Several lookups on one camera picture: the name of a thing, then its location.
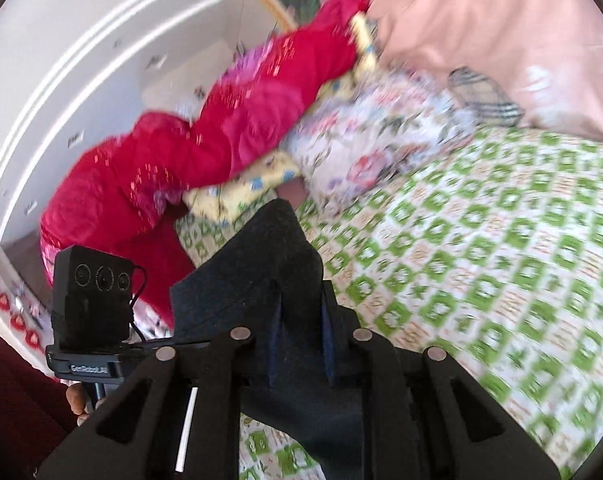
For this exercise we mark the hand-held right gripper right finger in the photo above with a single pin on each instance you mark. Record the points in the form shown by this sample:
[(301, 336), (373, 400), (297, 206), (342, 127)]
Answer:
[(381, 375)]

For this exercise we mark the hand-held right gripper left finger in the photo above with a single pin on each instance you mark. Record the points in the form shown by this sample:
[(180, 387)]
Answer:
[(201, 385)]

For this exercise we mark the black pants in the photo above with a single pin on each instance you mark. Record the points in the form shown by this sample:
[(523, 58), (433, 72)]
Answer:
[(261, 260)]

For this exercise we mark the person's left hand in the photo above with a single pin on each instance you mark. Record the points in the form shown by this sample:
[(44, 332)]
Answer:
[(75, 402)]

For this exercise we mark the white cloth with red hearts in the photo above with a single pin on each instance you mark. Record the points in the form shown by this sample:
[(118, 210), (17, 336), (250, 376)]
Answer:
[(11, 310)]

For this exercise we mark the dark red cloth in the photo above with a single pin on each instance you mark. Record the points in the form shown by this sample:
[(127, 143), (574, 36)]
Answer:
[(16, 400)]

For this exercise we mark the green checked bed sheet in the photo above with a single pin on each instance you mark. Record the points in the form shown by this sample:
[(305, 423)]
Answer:
[(481, 260)]

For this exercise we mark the white headboard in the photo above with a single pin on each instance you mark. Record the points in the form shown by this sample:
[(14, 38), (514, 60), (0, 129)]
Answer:
[(81, 85)]

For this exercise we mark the floral pillow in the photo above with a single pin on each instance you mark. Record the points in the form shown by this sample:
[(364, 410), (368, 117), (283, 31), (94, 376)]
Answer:
[(381, 125)]

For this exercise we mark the pink blanket with plaid hearts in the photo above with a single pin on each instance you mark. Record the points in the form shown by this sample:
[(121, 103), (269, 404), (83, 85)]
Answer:
[(506, 35)]

